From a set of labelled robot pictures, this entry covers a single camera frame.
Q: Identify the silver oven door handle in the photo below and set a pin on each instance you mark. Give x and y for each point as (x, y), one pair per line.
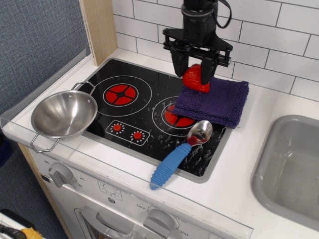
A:
(105, 225)

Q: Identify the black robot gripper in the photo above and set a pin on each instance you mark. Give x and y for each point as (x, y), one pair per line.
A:
(198, 39)

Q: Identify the grey right oven knob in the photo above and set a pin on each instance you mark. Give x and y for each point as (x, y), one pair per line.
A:
(160, 223)

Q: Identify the steel bowl with wire handles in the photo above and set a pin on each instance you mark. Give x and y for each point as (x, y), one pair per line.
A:
(64, 114)

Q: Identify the grey sink basin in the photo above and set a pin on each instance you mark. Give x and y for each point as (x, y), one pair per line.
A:
(286, 180)

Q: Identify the wooden side post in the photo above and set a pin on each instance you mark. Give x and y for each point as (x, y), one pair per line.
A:
(100, 28)

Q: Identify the grey left oven knob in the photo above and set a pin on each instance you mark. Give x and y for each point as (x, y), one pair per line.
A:
(60, 174)

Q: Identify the red plastic pepper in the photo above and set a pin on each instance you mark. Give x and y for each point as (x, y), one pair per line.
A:
(192, 79)

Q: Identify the grey oven knob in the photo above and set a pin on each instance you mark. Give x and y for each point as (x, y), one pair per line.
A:
(160, 223)
(60, 174)

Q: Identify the purple terry towel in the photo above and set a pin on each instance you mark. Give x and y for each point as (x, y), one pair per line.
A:
(223, 104)

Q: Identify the spoon with blue ribbed handle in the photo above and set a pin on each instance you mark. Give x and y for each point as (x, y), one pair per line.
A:
(199, 134)

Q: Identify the black toy stove top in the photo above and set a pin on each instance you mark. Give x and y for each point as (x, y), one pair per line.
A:
(135, 112)

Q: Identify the yellow and black object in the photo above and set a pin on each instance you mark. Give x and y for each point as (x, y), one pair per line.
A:
(27, 233)

